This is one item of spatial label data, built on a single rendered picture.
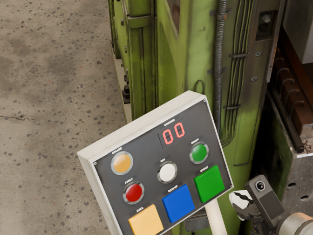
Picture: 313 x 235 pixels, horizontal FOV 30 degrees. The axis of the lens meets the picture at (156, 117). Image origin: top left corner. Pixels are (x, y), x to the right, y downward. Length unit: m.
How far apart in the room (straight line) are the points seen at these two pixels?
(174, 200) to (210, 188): 0.11
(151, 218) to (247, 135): 0.59
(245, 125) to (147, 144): 0.56
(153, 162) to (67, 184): 1.38
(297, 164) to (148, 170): 0.52
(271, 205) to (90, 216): 1.46
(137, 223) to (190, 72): 0.45
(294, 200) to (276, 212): 0.63
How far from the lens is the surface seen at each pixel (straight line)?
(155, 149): 1.41
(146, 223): 1.45
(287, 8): 1.57
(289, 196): 1.90
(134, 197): 1.41
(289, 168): 1.78
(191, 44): 1.55
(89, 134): 2.93
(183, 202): 1.49
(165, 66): 2.13
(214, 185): 1.53
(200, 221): 2.19
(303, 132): 1.75
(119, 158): 1.36
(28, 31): 3.53
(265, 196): 1.31
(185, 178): 1.48
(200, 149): 1.48
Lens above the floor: 2.28
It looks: 50 degrees down
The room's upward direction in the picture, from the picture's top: 1 degrees counter-clockwise
